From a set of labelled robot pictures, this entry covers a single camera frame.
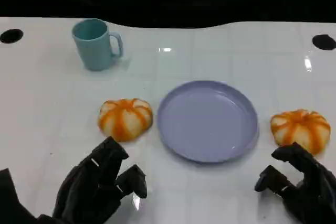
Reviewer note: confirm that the lilac plate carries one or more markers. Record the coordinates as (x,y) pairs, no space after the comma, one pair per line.
(204,121)

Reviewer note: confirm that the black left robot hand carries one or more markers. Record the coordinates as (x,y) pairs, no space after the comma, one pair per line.
(84,187)

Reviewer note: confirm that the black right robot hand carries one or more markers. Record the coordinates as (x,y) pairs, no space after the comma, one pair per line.
(312,190)

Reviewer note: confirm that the orange and white bread roll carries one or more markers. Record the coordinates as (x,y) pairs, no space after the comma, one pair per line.
(299,129)
(123,119)

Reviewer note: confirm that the pale green mug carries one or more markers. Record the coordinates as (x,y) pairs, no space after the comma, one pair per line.
(92,51)

